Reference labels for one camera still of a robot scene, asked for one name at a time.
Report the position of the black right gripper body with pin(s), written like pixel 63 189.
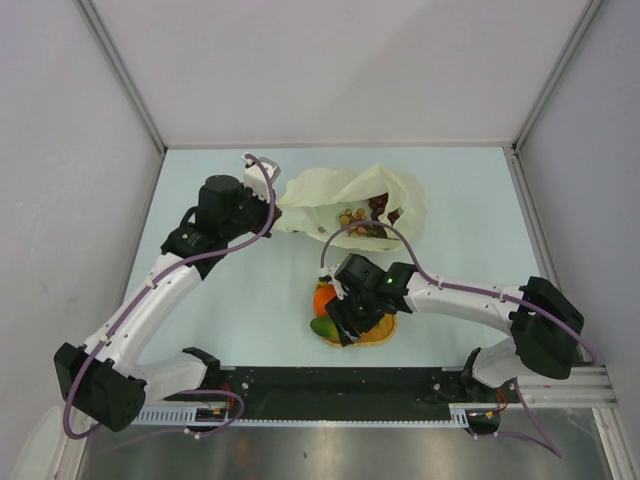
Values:
pixel 367 313

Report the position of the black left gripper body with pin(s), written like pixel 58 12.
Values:
pixel 253 212

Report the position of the green orange fake mango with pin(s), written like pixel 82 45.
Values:
pixel 324 327

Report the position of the orange fake persimmon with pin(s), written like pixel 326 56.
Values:
pixel 320 300

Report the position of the pale green plastic bag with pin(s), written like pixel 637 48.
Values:
pixel 316 199

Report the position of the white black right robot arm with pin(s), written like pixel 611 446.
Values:
pixel 541 327

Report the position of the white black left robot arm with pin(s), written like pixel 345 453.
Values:
pixel 202 239

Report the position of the brown fake longan branch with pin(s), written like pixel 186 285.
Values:
pixel 355 218

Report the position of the dark red fake grapes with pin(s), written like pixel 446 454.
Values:
pixel 378 206

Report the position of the orange woven wicker tray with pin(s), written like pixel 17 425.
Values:
pixel 378 335

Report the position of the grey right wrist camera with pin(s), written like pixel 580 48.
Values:
pixel 329 274

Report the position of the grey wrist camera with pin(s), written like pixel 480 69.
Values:
pixel 259 175
pixel 329 274

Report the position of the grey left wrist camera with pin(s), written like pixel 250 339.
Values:
pixel 259 175

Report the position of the white slotted cable duct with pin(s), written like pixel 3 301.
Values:
pixel 204 417

